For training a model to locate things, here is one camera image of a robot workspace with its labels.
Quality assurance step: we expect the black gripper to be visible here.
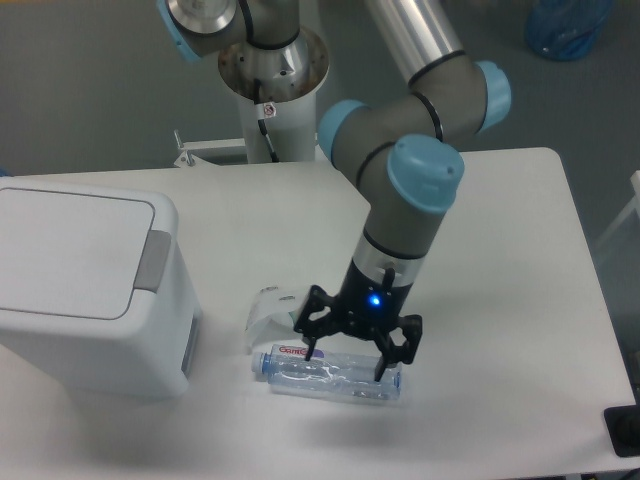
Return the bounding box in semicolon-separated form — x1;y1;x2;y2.
293;261;423;382

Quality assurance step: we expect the white push-lid trash can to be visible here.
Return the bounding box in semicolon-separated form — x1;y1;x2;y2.
1;177;201;398

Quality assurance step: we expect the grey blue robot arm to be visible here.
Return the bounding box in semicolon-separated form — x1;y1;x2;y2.
157;1;511;376

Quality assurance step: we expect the clear plastic water bottle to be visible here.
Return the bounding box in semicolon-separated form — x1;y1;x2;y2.
251;344;402;402

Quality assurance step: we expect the crumpled white plastic wrapper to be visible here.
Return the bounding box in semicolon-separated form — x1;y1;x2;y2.
244;285;309;352

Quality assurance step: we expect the black device at edge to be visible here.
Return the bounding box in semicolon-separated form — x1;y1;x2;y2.
604;405;639;458

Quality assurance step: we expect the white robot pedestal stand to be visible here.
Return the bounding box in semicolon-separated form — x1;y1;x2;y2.
174;27;329;166

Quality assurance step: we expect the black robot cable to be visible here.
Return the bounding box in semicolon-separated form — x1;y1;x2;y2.
252;79;280;164

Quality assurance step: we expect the white frame at right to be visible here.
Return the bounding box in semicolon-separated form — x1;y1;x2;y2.
596;171;639;251

